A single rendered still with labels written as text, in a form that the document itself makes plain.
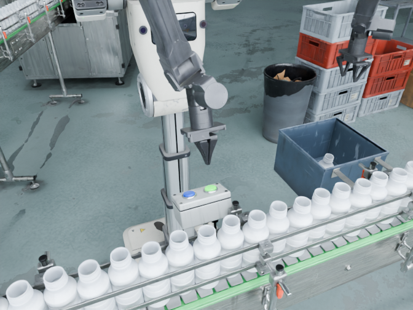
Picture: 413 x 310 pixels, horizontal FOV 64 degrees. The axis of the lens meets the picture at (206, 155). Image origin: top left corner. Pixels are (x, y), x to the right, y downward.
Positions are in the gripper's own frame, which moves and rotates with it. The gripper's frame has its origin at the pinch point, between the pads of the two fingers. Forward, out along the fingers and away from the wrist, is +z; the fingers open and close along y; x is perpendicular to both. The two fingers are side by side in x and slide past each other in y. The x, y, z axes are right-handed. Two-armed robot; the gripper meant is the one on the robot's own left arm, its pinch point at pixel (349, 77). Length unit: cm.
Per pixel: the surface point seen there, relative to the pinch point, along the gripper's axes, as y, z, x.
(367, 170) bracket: -33.8, 13.5, 19.4
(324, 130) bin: 15.5, 33.0, -8.5
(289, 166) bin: 5.0, 39.4, 16.6
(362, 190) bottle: -45, 7, 35
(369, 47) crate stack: 133, 45, -155
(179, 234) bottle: -42, 6, 80
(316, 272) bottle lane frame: -49, 28, 46
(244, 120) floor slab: 179, 122, -58
